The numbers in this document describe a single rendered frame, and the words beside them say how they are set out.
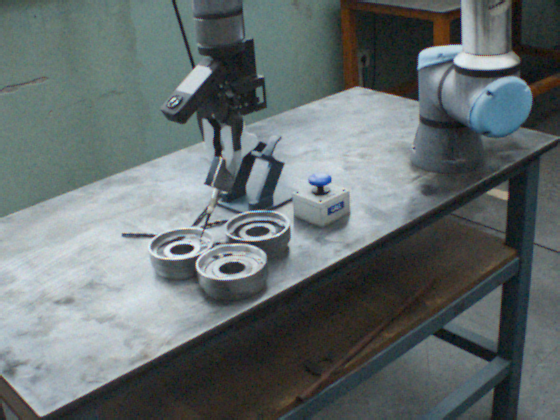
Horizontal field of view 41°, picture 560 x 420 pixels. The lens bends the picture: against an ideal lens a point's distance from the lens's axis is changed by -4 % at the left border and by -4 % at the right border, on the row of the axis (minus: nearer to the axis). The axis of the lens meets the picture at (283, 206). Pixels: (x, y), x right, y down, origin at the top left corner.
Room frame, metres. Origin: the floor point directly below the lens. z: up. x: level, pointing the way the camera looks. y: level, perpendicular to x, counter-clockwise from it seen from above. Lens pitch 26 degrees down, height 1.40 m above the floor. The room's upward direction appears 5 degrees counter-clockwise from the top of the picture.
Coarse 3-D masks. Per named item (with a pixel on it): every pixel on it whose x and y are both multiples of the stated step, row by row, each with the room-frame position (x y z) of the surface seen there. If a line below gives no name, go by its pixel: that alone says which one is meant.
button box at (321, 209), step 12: (300, 192) 1.21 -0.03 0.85; (312, 192) 1.20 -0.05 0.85; (324, 192) 1.20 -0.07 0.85; (336, 192) 1.20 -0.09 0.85; (348, 192) 1.20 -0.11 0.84; (300, 204) 1.20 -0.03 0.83; (312, 204) 1.18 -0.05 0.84; (324, 204) 1.17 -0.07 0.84; (336, 204) 1.18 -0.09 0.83; (348, 204) 1.20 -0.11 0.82; (300, 216) 1.20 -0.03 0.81; (312, 216) 1.18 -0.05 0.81; (324, 216) 1.17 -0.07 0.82; (336, 216) 1.18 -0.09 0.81
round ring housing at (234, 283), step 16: (208, 256) 1.03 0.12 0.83; (224, 256) 1.04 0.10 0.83; (256, 256) 1.03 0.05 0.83; (224, 272) 1.02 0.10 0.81; (240, 272) 0.98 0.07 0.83; (256, 272) 0.96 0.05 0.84; (208, 288) 0.96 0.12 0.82; (224, 288) 0.95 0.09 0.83; (240, 288) 0.95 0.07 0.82; (256, 288) 0.97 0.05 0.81
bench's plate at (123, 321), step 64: (256, 128) 1.68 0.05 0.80; (320, 128) 1.65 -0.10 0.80; (384, 128) 1.62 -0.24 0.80; (128, 192) 1.38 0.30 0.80; (192, 192) 1.35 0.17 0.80; (384, 192) 1.28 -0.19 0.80; (448, 192) 1.26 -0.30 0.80; (0, 256) 1.15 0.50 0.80; (64, 256) 1.13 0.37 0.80; (128, 256) 1.12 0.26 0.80; (320, 256) 1.07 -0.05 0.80; (0, 320) 0.95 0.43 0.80; (64, 320) 0.93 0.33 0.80; (128, 320) 0.92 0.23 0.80; (192, 320) 0.91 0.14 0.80; (64, 384) 0.78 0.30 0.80
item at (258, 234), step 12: (240, 216) 1.15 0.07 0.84; (252, 216) 1.16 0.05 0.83; (264, 216) 1.16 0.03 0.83; (276, 216) 1.15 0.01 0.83; (228, 228) 1.12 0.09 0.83; (252, 228) 1.13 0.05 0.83; (264, 228) 1.13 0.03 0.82; (288, 228) 1.09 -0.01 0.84; (228, 240) 1.09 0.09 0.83; (240, 240) 1.07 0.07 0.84; (252, 240) 1.06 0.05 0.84; (264, 240) 1.06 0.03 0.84; (276, 240) 1.07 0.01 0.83; (288, 240) 1.09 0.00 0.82; (276, 252) 1.08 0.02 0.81
